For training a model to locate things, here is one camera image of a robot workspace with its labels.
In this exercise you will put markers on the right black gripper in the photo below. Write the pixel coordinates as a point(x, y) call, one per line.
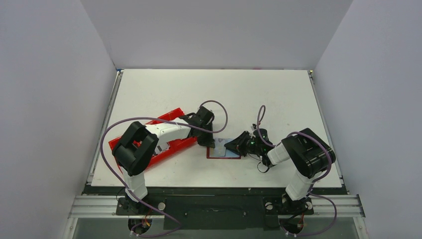
point(246, 144)

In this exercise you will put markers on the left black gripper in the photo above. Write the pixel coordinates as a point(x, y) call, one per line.
point(208, 142)

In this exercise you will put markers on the light patterned credit card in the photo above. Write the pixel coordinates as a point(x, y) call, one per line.
point(220, 149)

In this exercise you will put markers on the red leather card holder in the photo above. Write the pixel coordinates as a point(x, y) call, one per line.
point(229, 154)

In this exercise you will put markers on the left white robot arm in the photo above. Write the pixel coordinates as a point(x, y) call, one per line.
point(137, 190)

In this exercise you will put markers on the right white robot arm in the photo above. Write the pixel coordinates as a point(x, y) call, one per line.
point(311, 156)

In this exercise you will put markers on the silver striped card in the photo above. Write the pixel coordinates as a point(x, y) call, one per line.
point(161, 148)

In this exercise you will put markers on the red plastic compartment tray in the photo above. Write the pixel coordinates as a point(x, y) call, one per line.
point(133, 151)

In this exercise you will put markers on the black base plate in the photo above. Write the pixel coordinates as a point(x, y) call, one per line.
point(216, 208)

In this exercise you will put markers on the aluminium rail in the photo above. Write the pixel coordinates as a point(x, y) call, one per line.
point(348, 206)

